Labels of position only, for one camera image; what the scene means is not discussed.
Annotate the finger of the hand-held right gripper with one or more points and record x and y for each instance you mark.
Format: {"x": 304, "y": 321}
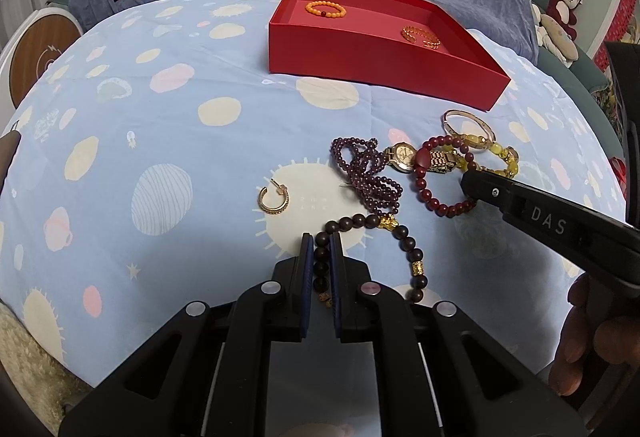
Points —
{"x": 482, "y": 189}

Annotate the teal sofa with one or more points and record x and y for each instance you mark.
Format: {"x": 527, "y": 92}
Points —
{"x": 575, "y": 77}

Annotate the beige plush toy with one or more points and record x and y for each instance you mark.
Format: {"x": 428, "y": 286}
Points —
{"x": 555, "y": 37}

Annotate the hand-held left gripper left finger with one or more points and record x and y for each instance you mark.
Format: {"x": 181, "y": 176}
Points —
{"x": 306, "y": 287}

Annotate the red monkey plush toy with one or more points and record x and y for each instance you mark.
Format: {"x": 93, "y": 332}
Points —
{"x": 562, "y": 12}

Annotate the flower bouquet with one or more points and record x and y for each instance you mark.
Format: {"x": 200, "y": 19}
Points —
{"x": 605, "y": 102}

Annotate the gold hoop earring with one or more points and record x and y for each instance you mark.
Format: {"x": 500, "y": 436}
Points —
{"x": 283, "y": 204}

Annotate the red wall hanging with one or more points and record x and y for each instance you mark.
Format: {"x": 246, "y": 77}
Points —
{"x": 625, "y": 12}

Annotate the rose gold bangle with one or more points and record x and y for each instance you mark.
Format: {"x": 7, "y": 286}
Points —
{"x": 475, "y": 142}

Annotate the person's right hand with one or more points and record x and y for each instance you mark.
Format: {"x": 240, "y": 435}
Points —
{"x": 575, "y": 342}

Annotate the gold wristwatch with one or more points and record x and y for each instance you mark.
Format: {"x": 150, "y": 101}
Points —
{"x": 401, "y": 156}

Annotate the white round wooden-faced device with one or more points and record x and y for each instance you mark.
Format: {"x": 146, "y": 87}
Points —
{"x": 35, "y": 57}

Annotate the cream fluffy cushion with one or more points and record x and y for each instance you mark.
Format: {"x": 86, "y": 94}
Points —
{"x": 30, "y": 367}

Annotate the light blue printed sheet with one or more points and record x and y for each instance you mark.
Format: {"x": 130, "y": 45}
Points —
{"x": 150, "y": 142}

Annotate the red cardboard box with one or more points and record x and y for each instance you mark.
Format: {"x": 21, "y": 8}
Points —
{"x": 380, "y": 52}

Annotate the brown paper bag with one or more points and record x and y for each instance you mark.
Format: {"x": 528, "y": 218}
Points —
{"x": 7, "y": 157}

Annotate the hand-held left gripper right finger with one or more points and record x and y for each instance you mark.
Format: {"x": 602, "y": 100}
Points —
{"x": 337, "y": 287}

